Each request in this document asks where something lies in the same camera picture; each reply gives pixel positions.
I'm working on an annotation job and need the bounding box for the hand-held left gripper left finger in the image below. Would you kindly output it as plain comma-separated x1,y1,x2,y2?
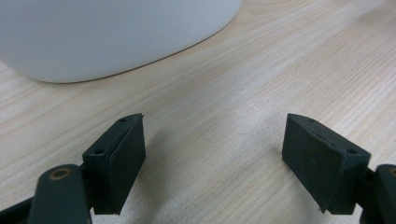
81,113,147,216

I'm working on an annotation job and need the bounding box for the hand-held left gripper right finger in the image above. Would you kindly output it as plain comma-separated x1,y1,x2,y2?
281,113,372,216

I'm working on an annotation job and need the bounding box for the white lidded trash can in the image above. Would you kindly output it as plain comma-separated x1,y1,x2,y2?
0,0,244,84

